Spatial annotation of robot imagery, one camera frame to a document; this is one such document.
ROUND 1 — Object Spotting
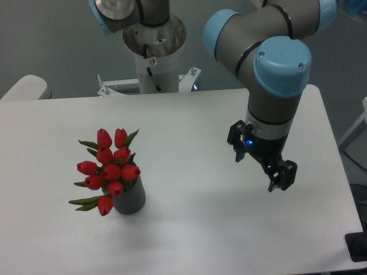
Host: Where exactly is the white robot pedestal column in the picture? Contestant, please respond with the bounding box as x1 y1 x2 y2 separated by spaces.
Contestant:
123 14 186 85

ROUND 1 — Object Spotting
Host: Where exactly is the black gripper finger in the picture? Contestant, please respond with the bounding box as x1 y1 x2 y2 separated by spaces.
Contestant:
227 120 248 162
263 159 298 192

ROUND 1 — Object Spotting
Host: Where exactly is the red tulip bouquet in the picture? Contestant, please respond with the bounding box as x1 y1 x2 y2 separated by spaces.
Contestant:
69 128 139 216

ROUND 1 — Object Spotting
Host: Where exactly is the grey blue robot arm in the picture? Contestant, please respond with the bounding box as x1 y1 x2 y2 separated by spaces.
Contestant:
88 1 337 191

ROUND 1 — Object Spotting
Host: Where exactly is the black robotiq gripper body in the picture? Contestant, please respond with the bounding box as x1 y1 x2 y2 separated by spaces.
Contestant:
240 135 287 166

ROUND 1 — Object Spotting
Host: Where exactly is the dark grey ribbed vase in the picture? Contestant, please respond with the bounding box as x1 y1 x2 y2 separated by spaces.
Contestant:
107 162 146 215

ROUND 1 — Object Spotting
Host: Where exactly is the white chair backrest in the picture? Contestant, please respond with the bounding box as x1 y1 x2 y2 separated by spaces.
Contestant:
1 74 52 102

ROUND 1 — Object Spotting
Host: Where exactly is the black device at table edge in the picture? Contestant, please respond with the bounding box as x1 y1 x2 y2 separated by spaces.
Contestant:
345 232 366 262

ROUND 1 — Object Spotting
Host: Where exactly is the white pedestal base frame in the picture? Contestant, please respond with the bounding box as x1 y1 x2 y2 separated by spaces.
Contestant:
97 66 202 97

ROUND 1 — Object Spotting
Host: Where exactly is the white furniture at right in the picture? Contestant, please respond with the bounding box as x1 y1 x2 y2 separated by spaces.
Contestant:
337 97 366 172

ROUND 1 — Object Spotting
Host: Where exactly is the black cable on pedestal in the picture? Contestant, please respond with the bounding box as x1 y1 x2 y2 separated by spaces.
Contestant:
146 66 163 93

